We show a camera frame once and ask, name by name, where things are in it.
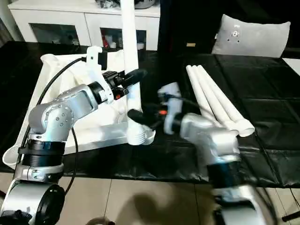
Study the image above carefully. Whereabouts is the white flat board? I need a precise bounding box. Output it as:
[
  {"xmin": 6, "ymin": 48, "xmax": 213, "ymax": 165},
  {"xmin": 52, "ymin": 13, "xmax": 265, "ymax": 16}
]
[{"xmin": 282, "ymin": 57, "xmax": 300, "ymax": 77}]

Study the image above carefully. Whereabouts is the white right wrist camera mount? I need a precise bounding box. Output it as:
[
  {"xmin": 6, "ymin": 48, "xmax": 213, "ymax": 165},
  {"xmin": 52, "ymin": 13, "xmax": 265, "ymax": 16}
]
[{"xmin": 157, "ymin": 82, "xmax": 184, "ymax": 135}]

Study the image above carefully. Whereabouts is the black work mat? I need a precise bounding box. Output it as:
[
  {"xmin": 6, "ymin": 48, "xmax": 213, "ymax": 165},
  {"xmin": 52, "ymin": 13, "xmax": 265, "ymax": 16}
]
[{"xmin": 0, "ymin": 41, "xmax": 300, "ymax": 189}]

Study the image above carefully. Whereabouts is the white plastic table top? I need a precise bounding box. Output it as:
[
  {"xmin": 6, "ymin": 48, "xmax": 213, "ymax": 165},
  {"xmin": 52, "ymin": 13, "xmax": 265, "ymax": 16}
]
[{"xmin": 2, "ymin": 48, "xmax": 157, "ymax": 171}]

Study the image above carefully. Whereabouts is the grey cushion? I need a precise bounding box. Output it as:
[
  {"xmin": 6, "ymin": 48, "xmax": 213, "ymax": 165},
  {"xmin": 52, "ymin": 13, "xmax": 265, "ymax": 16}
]
[{"xmin": 211, "ymin": 14, "xmax": 291, "ymax": 59}]

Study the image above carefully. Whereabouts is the white glass-door cabinet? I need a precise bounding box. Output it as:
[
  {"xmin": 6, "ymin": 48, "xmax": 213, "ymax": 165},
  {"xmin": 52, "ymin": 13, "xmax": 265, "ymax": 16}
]
[{"xmin": 8, "ymin": 0, "xmax": 161, "ymax": 51}]

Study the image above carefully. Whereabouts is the black left wrist camera cable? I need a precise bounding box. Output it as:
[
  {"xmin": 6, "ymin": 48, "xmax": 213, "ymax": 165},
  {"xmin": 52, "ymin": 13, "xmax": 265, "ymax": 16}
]
[{"xmin": 16, "ymin": 57, "xmax": 87, "ymax": 195}]

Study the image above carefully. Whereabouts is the black stand base bar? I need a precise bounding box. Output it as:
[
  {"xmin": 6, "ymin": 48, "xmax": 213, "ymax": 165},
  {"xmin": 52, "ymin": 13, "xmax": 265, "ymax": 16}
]
[{"xmin": 280, "ymin": 211, "xmax": 300, "ymax": 222}]

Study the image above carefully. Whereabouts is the white plastic table leg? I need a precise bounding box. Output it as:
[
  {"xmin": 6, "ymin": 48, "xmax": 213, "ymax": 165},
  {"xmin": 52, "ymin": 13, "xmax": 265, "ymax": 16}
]
[
  {"xmin": 186, "ymin": 65, "xmax": 223, "ymax": 129},
  {"xmin": 119, "ymin": 0, "xmax": 148, "ymax": 146},
  {"xmin": 196, "ymin": 65, "xmax": 255, "ymax": 138},
  {"xmin": 191, "ymin": 65, "xmax": 242, "ymax": 135}
]

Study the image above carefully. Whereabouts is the grey helmet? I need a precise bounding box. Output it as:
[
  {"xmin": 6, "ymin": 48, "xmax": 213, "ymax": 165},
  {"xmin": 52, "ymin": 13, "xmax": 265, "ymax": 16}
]
[{"xmin": 135, "ymin": 0, "xmax": 157, "ymax": 9}]

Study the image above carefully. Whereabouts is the black clutter pile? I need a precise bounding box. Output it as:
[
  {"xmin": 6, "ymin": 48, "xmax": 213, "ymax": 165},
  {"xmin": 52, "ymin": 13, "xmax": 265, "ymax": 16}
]
[{"xmin": 95, "ymin": 0, "xmax": 119, "ymax": 9}]

